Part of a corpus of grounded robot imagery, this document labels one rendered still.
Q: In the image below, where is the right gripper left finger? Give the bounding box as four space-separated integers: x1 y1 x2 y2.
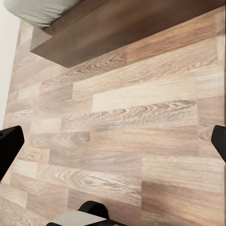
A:
0 125 24 181

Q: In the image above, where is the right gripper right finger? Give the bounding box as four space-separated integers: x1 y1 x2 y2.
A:
211 125 226 163

